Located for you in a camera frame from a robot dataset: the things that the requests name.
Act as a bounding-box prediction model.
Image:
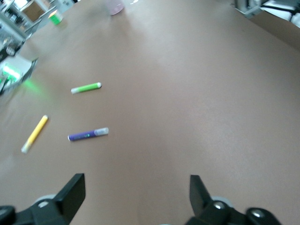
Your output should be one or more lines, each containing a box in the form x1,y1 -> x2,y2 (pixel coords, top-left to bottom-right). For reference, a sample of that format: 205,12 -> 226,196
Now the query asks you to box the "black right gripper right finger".
185,174 -> 282,225

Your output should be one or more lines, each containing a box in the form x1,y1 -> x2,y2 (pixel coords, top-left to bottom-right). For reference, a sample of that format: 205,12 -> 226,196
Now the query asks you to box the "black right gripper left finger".
0,173 -> 86,225

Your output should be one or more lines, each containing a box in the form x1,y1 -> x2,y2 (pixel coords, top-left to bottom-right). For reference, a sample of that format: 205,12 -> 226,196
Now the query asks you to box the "purple marker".
67,127 -> 109,143

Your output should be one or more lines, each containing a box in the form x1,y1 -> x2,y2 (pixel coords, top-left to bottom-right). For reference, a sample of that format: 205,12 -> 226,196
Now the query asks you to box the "yellow marker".
21,114 -> 49,154

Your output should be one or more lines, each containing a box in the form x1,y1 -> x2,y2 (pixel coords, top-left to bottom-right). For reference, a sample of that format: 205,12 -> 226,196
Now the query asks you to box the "brown table cover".
0,0 -> 300,225

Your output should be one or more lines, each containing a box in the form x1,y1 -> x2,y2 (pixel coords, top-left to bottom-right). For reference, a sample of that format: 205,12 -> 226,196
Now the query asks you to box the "green marker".
70,82 -> 102,95

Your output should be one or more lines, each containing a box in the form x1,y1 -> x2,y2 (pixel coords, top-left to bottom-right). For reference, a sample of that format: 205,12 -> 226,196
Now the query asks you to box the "colourful puzzle cube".
48,10 -> 65,25

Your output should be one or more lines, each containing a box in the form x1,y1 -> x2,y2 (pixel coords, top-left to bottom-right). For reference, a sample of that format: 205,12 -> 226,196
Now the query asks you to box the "brown cardboard box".
22,0 -> 57,22

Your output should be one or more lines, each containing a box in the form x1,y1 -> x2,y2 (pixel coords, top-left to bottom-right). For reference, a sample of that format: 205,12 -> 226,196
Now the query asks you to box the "pink plastic cup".
106,0 -> 125,16

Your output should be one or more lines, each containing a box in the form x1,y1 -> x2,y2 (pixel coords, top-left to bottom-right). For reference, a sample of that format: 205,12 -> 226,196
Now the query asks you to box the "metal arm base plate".
0,57 -> 38,94

